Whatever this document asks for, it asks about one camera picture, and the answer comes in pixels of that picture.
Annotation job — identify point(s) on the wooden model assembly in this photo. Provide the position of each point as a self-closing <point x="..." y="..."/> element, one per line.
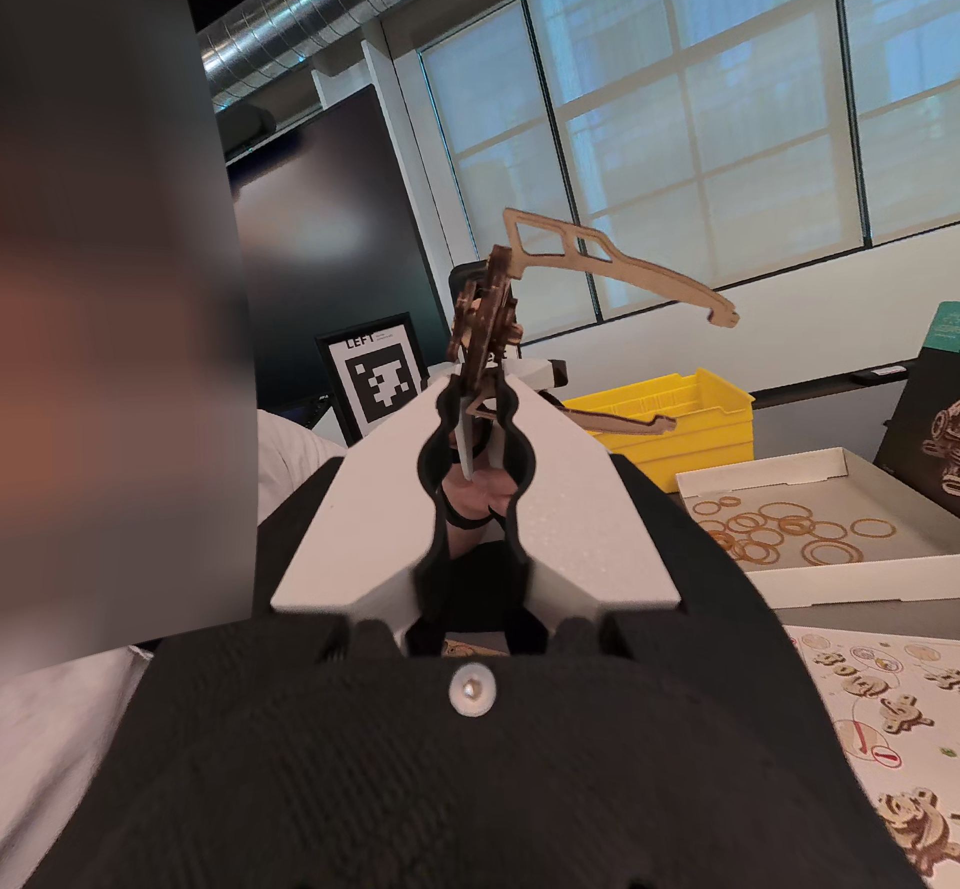
<point x="487" y="304"/>

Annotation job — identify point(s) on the white cardboard tray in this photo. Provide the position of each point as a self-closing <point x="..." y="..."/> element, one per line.
<point x="862" y="581"/>

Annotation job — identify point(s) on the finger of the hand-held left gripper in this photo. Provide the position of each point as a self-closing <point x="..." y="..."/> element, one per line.
<point x="472" y="439"/>
<point x="532" y="373"/>

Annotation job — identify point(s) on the illustrated instruction booklet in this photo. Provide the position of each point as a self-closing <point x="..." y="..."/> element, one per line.
<point x="840" y="679"/>

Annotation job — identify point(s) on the silver ventilation duct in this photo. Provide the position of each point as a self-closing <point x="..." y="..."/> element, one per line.
<point x="315" y="4"/>

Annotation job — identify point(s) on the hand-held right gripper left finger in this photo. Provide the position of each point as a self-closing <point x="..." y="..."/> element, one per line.
<point x="360" y="529"/>

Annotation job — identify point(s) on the large paned window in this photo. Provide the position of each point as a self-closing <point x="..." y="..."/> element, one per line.
<point x="675" y="116"/>

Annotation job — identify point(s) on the dark wall ledge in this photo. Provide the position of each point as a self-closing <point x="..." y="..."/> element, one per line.
<point x="810" y="386"/>

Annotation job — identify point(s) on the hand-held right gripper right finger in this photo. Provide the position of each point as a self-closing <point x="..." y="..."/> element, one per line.
<point x="592" y="529"/>

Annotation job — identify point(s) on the yellow plastic bin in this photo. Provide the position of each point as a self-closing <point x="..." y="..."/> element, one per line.
<point x="675" y="416"/>

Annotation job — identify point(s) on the person's left hand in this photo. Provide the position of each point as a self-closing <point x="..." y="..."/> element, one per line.
<point x="480" y="503"/>

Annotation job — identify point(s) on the dark model kit box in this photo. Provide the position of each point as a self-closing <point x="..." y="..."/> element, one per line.
<point x="930" y="416"/>

